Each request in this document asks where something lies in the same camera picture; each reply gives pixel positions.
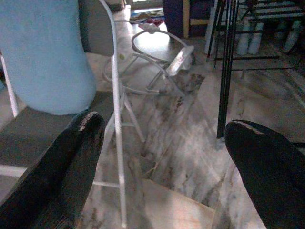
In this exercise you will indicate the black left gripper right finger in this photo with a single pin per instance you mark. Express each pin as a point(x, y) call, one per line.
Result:
point(269, 171)

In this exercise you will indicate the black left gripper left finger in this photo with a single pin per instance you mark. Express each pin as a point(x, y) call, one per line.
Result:
point(47, 179)

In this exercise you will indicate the white folding chair grey seat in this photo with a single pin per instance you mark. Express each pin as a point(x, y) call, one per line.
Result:
point(35, 136)

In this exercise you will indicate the black clothes drying rack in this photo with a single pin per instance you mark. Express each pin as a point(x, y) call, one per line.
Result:
point(225, 71)

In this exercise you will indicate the light blue cushion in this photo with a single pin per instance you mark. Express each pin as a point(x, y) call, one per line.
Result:
point(43, 52)

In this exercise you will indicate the white plastic bottle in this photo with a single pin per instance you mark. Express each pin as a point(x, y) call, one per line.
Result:
point(243, 41)
point(255, 39)
point(291, 35)

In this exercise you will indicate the dark purple cabinet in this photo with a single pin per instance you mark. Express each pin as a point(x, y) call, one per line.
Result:
point(174, 16)

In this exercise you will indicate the colourful floor mat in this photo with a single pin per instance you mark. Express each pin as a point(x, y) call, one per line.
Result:
point(147, 16)

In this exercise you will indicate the white tubular bouncer frame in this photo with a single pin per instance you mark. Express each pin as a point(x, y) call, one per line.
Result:
point(181, 59)

